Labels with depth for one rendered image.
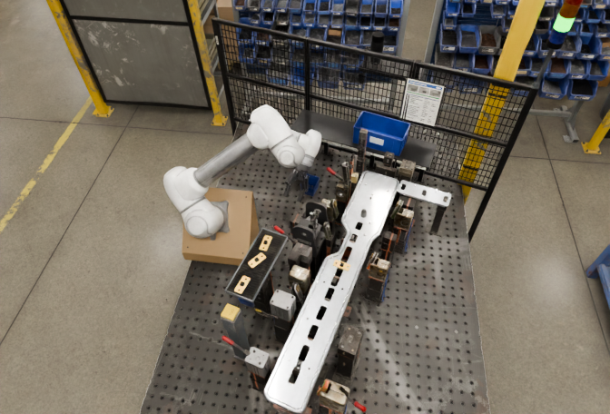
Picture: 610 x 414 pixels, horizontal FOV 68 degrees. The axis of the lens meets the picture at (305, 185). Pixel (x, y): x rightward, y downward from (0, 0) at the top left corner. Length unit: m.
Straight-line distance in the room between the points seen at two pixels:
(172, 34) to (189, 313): 2.46
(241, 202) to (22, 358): 1.90
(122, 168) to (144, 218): 0.66
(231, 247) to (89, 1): 2.56
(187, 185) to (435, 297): 1.44
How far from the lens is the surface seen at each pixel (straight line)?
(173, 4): 4.03
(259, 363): 2.05
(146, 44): 4.35
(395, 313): 2.55
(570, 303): 3.77
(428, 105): 2.75
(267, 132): 2.11
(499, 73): 2.61
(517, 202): 4.17
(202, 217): 2.35
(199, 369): 2.47
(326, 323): 2.17
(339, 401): 1.99
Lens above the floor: 2.97
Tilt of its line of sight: 49 degrees down
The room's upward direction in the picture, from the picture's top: 2 degrees counter-clockwise
